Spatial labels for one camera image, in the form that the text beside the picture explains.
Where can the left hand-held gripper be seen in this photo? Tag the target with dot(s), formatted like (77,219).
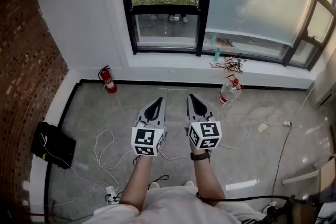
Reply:
(144,139)

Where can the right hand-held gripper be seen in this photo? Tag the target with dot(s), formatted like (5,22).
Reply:
(206,133)

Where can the person's right forearm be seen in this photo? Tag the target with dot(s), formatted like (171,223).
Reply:
(207,178)

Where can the person's left forearm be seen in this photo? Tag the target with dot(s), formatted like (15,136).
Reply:
(139,181)

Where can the large clear water bottle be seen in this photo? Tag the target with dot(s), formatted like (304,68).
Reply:
(229,95)

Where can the brown wristwatch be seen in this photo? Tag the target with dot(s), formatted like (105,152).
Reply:
(200,156)

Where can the red fire extinguisher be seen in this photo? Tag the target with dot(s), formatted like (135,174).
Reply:
(109,81)

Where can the green bottle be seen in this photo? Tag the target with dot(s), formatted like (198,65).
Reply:
(217,54)

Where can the white shoe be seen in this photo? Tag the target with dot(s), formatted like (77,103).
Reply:
(155,185)
(189,183)

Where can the white power strip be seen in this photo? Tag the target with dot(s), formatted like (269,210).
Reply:
(111,194)

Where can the small white plug socket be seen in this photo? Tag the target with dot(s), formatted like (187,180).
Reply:
(287,123)

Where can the person's white shirt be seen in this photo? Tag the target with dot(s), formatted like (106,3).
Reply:
(178,207)

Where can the black bag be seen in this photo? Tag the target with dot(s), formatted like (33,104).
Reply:
(53,145)

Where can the white furniture piece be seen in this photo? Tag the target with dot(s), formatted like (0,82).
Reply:
(307,174)

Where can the dark equipment pack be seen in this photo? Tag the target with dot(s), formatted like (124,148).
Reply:
(299,211)

